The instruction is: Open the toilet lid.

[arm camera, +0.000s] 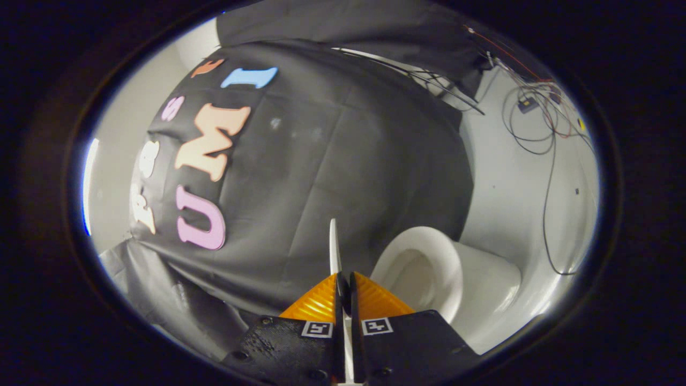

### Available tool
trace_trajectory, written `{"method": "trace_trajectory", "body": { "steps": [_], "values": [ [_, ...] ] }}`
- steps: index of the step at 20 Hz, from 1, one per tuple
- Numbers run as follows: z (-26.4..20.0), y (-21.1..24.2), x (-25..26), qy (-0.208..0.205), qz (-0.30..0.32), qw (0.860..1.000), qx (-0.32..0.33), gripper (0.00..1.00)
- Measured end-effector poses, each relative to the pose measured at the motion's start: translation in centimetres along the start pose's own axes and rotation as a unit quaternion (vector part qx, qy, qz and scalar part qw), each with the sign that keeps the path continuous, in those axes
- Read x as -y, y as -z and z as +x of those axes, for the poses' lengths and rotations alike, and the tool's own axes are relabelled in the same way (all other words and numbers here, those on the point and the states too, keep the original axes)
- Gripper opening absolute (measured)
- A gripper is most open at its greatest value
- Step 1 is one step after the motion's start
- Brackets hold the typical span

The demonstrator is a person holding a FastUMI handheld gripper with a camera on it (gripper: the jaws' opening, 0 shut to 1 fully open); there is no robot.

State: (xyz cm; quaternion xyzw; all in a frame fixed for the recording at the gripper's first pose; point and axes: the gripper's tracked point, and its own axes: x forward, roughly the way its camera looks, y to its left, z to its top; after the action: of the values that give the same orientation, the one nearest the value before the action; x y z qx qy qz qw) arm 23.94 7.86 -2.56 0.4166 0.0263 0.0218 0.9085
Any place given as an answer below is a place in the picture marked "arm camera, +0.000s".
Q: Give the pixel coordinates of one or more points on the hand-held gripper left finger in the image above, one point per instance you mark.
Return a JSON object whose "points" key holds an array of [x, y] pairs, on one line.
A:
{"points": [[300, 348]]}

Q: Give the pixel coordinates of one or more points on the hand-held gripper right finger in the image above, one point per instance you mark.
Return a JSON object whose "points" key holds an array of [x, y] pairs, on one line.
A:
{"points": [[407, 348]]}

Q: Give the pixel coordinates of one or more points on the white toilet lid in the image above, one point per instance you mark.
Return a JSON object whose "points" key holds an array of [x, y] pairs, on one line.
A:
{"points": [[334, 252]]}

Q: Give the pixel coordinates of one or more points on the white toilet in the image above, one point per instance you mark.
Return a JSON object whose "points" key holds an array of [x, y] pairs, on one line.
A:
{"points": [[482, 284]]}

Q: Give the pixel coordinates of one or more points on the plain black cloth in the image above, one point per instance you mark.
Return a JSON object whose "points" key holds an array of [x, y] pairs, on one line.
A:
{"points": [[177, 305], [348, 21]]}

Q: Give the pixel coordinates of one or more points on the black backdrop cloth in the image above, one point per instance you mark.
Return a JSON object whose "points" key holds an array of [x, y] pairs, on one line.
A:
{"points": [[332, 161]]}

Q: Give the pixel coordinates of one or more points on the black light stand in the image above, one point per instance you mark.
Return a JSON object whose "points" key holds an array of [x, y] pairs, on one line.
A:
{"points": [[455, 97]]}

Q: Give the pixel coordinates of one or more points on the small black box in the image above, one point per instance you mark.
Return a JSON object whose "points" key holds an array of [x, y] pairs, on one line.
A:
{"points": [[528, 104]]}

